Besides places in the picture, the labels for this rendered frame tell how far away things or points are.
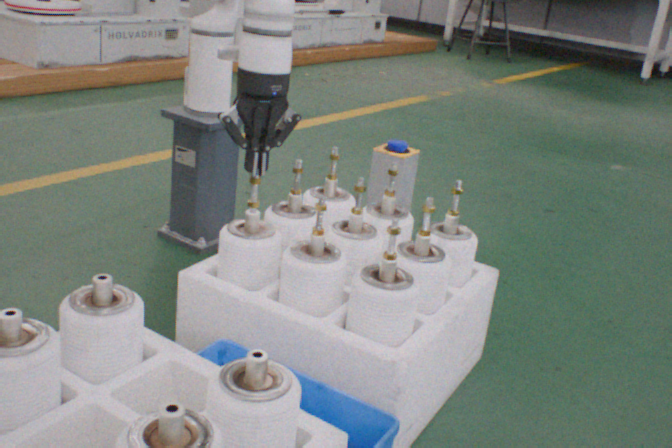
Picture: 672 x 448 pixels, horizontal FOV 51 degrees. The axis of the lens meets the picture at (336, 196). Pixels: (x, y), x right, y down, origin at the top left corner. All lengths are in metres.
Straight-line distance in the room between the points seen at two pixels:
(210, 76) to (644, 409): 1.04
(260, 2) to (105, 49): 2.29
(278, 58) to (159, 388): 0.46
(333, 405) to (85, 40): 2.43
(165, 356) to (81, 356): 0.10
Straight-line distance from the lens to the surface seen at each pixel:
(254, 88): 1.01
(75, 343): 0.88
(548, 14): 6.38
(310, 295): 1.03
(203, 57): 1.53
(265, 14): 0.99
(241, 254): 1.07
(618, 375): 1.44
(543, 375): 1.36
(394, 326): 0.99
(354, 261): 1.11
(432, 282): 1.08
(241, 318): 1.07
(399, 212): 1.25
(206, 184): 1.57
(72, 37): 3.15
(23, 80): 2.97
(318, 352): 1.01
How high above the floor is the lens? 0.68
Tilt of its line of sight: 19 degrees down
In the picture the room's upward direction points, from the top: 7 degrees clockwise
